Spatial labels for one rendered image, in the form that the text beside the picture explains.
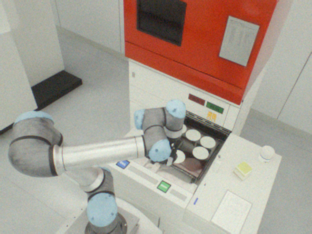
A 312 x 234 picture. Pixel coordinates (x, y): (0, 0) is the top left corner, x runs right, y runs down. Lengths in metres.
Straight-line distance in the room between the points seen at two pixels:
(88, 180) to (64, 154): 0.33
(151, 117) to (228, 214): 0.66
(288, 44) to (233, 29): 1.67
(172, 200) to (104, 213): 0.36
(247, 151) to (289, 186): 1.32
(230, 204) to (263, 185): 0.23
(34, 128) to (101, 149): 0.22
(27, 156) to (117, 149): 0.25
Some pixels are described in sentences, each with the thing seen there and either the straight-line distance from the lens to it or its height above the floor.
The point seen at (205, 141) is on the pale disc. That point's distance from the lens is 1.70.
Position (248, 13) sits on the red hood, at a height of 1.72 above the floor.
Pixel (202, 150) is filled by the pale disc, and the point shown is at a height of 0.90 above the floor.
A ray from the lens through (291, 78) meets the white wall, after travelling 3.09.
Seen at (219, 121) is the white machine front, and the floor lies 1.01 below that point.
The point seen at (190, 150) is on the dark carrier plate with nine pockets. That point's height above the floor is 0.90.
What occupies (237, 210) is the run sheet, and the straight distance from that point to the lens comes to 1.38.
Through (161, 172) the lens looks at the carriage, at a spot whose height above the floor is 0.88.
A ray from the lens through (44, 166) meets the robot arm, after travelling 0.86.
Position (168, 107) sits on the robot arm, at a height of 1.51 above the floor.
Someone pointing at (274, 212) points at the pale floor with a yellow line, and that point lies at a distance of 2.66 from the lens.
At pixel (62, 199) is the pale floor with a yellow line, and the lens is 2.54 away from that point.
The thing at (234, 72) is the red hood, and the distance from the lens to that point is 1.41.
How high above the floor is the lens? 2.13
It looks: 43 degrees down
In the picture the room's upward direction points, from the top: 11 degrees clockwise
